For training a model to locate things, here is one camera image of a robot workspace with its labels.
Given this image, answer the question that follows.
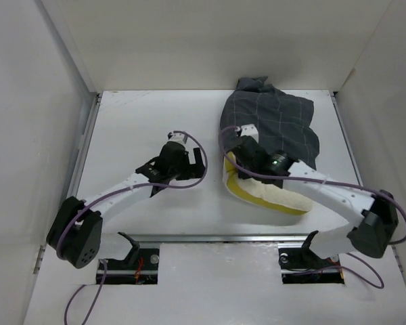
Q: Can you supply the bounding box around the dark plaid pillowcase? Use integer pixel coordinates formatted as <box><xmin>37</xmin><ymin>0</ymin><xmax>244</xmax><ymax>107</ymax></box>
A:
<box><xmin>219</xmin><ymin>77</ymin><xmax>320</xmax><ymax>169</ymax></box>

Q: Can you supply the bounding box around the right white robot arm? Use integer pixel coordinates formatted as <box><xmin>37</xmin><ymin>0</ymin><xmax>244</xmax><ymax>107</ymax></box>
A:
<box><xmin>224</xmin><ymin>135</ymin><xmax>399</xmax><ymax>267</ymax></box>

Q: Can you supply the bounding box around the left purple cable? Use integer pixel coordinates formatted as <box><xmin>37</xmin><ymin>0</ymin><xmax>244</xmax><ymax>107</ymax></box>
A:
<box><xmin>55</xmin><ymin>129</ymin><xmax>208</xmax><ymax>322</ymax></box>

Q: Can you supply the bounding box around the left aluminium rail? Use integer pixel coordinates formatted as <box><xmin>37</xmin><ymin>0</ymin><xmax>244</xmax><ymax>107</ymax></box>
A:
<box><xmin>52</xmin><ymin>94</ymin><xmax>101</xmax><ymax>243</ymax></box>

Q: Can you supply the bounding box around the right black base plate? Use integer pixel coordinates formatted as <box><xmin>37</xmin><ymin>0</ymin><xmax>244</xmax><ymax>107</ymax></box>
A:
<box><xmin>278</xmin><ymin>247</ymin><xmax>344</xmax><ymax>284</ymax></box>

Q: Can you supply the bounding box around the front aluminium rail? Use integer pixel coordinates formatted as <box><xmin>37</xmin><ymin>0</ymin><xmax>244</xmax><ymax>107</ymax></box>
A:
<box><xmin>53</xmin><ymin>232</ymin><xmax>382</xmax><ymax>245</ymax></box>

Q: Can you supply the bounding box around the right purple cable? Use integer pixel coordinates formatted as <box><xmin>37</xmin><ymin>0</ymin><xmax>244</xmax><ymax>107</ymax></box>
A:
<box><xmin>218</xmin><ymin>125</ymin><xmax>406</xmax><ymax>289</ymax></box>

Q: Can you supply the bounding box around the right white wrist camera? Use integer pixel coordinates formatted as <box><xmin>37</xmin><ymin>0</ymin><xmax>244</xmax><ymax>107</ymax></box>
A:
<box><xmin>240</xmin><ymin>124</ymin><xmax>259</xmax><ymax>142</ymax></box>

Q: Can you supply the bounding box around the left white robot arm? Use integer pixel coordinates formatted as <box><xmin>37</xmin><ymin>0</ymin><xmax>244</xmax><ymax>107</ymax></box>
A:
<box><xmin>47</xmin><ymin>141</ymin><xmax>208</xmax><ymax>269</ymax></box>

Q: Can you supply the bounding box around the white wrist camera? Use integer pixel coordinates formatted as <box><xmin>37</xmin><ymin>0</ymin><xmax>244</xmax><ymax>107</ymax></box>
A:
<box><xmin>168</xmin><ymin>131</ymin><xmax>188</xmax><ymax>146</ymax></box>
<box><xmin>240</xmin><ymin>124</ymin><xmax>259</xmax><ymax>142</ymax></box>

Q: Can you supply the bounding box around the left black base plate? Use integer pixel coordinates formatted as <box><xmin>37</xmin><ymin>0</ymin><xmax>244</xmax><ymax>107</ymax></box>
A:
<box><xmin>104</xmin><ymin>247</ymin><xmax>160</xmax><ymax>285</ymax></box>

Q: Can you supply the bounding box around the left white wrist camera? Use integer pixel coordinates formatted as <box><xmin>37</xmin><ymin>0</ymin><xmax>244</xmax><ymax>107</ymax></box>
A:
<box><xmin>168</xmin><ymin>131</ymin><xmax>188</xmax><ymax>146</ymax></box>

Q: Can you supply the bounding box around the purple cable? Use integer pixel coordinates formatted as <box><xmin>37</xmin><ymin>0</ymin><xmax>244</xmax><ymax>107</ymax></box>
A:
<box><xmin>55</xmin><ymin>129</ymin><xmax>208</xmax><ymax>322</ymax></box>
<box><xmin>218</xmin><ymin>125</ymin><xmax>406</xmax><ymax>289</ymax></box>

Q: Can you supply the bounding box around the cream pillow with yellow edge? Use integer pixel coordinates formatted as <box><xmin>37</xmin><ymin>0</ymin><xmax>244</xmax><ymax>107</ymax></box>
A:
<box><xmin>223</xmin><ymin>156</ymin><xmax>313</xmax><ymax>215</ymax></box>

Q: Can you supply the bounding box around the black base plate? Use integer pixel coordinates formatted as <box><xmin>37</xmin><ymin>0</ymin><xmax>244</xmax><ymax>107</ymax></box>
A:
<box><xmin>104</xmin><ymin>247</ymin><xmax>160</xmax><ymax>285</ymax></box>
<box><xmin>278</xmin><ymin>247</ymin><xmax>344</xmax><ymax>284</ymax></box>

